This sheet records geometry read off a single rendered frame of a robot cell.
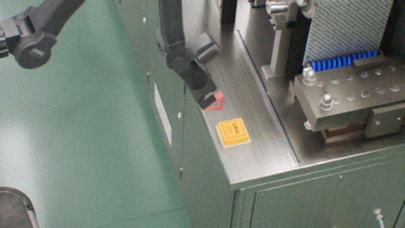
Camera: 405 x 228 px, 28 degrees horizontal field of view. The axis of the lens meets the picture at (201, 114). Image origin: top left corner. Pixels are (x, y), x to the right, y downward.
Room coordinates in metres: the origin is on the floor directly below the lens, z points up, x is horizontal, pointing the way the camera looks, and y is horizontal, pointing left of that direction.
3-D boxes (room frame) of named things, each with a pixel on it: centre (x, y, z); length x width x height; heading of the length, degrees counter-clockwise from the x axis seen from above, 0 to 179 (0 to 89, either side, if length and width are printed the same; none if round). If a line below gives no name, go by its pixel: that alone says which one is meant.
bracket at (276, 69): (1.70, -0.21, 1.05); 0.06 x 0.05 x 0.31; 110
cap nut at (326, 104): (1.47, -0.34, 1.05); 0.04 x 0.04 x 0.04
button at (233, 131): (1.45, -0.09, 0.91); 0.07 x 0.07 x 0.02; 20
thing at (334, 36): (1.66, -0.39, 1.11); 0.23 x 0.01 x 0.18; 110
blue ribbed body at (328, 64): (1.64, -0.40, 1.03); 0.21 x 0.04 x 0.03; 110
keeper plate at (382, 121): (1.48, -0.52, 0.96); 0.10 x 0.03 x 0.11; 110
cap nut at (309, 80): (1.55, -0.29, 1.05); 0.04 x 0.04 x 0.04
